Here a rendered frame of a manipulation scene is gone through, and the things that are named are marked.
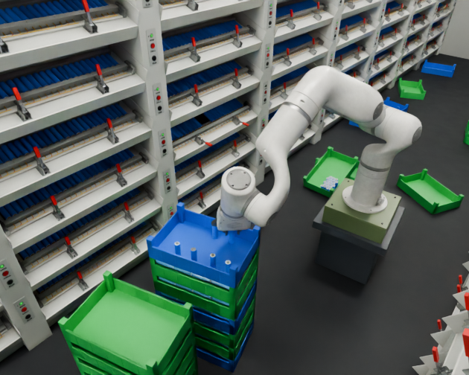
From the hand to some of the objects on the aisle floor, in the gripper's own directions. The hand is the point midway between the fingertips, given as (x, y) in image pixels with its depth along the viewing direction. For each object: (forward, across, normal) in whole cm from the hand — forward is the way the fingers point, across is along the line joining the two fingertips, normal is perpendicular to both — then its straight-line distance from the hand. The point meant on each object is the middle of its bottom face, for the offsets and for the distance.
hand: (231, 228), depth 120 cm
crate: (+83, -126, -47) cm, 158 cm away
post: (+115, -71, -116) cm, 178 cm away
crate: (+50, +9, +25) cm, 56 cm away
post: (+95, -20, -72) cm, 121 cm away
